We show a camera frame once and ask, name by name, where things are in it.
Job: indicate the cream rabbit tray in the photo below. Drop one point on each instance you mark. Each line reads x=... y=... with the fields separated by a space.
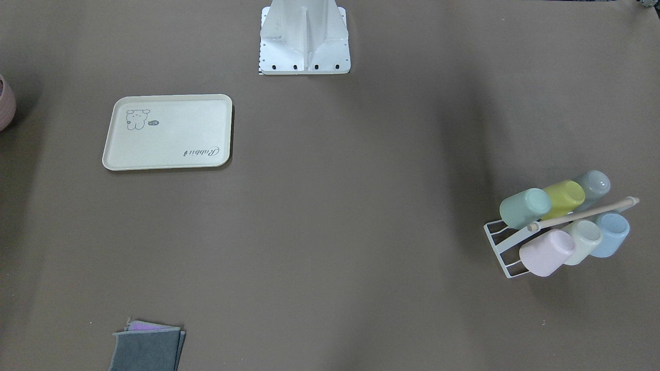
x=169 y=131

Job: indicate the mint green cup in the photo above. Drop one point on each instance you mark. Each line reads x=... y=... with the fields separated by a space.
x=523 y=208

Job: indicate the pink cup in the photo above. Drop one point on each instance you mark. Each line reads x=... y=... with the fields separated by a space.
x=543 y=255

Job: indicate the yellow cup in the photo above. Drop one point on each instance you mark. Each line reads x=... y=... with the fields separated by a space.
x=565 y=197

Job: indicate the white cup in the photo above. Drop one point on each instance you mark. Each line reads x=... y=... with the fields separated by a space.
x=586 y=235

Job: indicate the grey cup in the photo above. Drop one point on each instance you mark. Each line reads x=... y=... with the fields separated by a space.
x=595 y=185

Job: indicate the light blue cup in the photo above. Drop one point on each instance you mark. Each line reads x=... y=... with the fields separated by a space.
x=615 y=228

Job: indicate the purple cloth under grey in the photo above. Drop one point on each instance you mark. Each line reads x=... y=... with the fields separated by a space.
x=137 y=325

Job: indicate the grey folded cloth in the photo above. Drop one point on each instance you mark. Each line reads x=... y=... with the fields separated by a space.
x=158 y=349

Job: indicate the pink ice bowl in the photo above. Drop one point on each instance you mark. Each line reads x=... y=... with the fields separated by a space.
x=8 y=104

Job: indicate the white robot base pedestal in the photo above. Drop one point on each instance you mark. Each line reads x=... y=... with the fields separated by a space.
x=304 y=38

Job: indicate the white wire cup rack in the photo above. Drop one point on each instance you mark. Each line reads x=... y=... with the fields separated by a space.
x=506 y=242

